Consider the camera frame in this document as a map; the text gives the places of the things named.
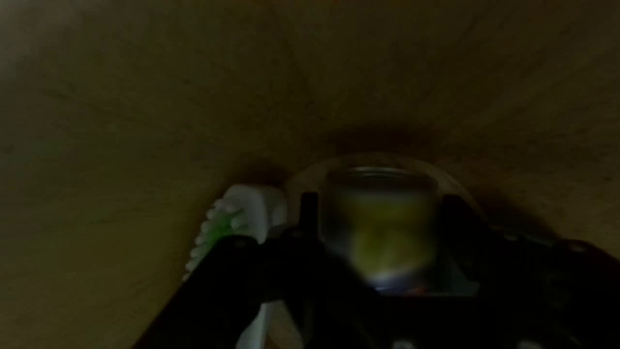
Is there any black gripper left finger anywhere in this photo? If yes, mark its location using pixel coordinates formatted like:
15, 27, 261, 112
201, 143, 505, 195
296, 190, 321, 242

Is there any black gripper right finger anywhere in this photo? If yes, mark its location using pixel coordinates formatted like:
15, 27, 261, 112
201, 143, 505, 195
438, 192, 484, 287

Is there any white green scrub brush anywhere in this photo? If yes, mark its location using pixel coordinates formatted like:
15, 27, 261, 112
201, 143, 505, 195
182, 182, 306, 349

